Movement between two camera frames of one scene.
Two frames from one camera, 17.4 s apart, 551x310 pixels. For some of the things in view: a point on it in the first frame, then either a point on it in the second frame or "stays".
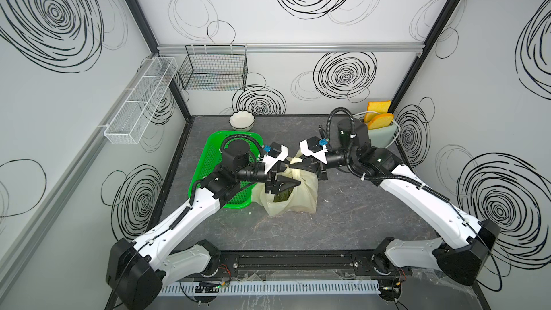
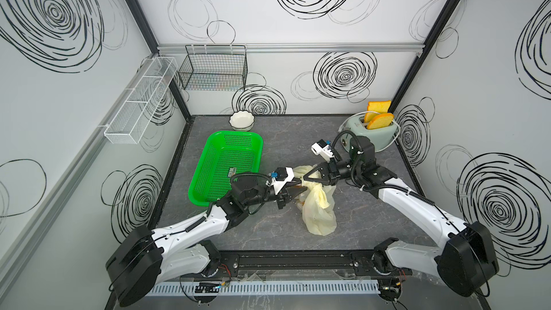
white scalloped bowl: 242,120 stays
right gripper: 318,166 -> 328,173
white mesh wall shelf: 131,119 stays
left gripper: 274,186 -> 288,196
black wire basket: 214,68 stays
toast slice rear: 379,107 stays
